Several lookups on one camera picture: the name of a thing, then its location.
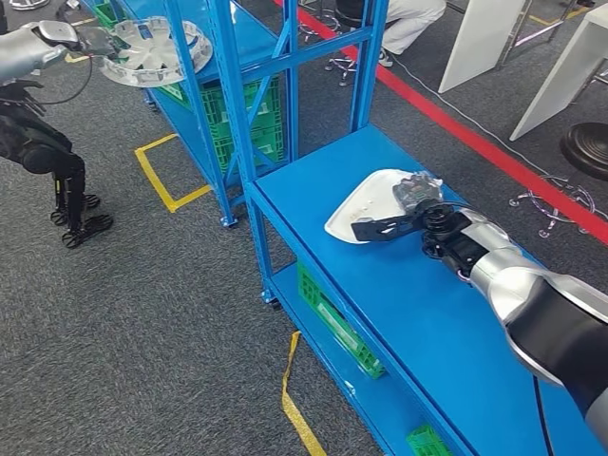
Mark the neighbouring robot grey hand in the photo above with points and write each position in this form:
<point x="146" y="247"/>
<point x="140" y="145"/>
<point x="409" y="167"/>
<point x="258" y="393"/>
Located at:
<point x="99" y="44"/>

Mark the person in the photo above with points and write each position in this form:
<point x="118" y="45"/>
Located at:
<point x="413" y="25"/>

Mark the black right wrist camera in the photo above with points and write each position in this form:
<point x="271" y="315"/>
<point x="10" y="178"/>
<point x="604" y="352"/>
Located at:
<point x="380" y="229"/>

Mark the white desk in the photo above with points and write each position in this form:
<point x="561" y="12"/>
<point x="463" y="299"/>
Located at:
<point x="480" y="44"/>

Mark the long red barrier belt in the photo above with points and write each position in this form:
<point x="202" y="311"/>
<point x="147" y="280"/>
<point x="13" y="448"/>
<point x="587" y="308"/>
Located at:
<point x="474" y="145"/>

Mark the silver wheel hubcap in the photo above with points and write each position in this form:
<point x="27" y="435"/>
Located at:
<point x="152" y="56"/>

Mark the blue metal shelf rack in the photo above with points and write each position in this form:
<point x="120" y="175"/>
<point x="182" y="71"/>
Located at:
<point x="451" y="346"/>
<point x="261" y="31"/>

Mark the neighbouring robot silver arm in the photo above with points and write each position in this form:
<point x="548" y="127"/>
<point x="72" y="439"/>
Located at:
<point x="23" y="53"/>

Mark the green plastic crate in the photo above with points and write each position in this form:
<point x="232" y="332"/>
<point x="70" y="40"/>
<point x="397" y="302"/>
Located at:
<point x="107" y="14"/>
<point x="178" y="94"/>
<point x="425" y="444"/>
<point x="273" y="94"/>
<point x="273" y="154"/>
<point x="313" y="289"/>

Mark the neighbouring robot black foot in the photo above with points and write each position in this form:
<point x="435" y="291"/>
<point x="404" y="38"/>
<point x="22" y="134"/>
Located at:
<point x="62" y="214"/>
<point x="93" y="228"/>

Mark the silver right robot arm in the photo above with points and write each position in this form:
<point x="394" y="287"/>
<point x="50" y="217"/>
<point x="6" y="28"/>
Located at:
<point x="546" y="327"/>

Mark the white plastic shell part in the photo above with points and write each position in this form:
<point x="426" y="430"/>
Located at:
<point x="366" y="201"/>

